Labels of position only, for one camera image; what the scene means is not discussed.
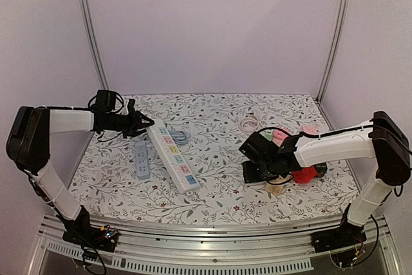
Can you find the pink plug adapter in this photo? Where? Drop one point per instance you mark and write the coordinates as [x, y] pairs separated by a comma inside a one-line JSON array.
[[279, 135]]

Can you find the dark green cube socket adapter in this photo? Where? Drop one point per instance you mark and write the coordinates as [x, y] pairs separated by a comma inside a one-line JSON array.
[[321, 169]]

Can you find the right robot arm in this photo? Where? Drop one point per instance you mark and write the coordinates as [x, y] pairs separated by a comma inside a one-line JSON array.
[[379, 139]]

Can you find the beige cube socket adapter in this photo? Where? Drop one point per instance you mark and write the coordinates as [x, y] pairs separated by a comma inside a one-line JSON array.
[[275, 189]]

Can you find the long white power strip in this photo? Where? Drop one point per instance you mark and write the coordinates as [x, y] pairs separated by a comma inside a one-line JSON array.
[[178, 169]]

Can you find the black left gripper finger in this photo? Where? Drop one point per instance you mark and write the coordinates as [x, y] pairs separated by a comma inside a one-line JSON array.
[[143, 126], [143, 118]]

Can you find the right aluminium frame post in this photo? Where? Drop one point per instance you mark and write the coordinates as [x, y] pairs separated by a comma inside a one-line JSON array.
[[333, 50]]

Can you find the aluminium front rail base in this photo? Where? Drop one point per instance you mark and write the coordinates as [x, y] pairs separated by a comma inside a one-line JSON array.
[[268, 248]]

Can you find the left aluminium frame post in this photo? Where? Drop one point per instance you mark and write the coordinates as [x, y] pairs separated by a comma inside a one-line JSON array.
[[93, 44]]

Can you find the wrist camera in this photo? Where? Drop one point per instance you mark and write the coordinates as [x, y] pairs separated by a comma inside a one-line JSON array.
[[110, 102], [257, 148]]

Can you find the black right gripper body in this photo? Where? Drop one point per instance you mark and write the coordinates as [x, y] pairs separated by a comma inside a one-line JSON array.
[[253, 176]]

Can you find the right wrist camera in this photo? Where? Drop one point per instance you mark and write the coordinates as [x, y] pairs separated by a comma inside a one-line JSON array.
[[257, 148]]

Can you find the green usb plug adapter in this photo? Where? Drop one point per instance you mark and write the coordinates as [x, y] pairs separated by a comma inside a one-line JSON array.
[[268, 134]]

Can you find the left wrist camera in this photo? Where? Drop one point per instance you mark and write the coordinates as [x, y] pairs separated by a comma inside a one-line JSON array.
[[110, 102]]

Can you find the floral patterned table mat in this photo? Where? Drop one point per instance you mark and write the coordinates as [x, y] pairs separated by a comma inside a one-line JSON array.
[[105, 182]]

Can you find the red cube socket adapter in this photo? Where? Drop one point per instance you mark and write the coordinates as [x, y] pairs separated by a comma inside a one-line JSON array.
[[305, 175]]

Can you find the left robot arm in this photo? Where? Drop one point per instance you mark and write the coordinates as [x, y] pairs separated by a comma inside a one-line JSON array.
[[28, 146]]

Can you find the pink cube socket adapter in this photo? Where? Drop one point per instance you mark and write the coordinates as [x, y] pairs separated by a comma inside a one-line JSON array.
[[310, 129]]

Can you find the aluminium frame post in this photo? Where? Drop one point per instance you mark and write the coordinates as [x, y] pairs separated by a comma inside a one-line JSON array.
[[93, 44], [333, 50]]

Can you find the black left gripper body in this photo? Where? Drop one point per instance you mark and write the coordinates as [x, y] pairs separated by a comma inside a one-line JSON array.
[[129, 124]]

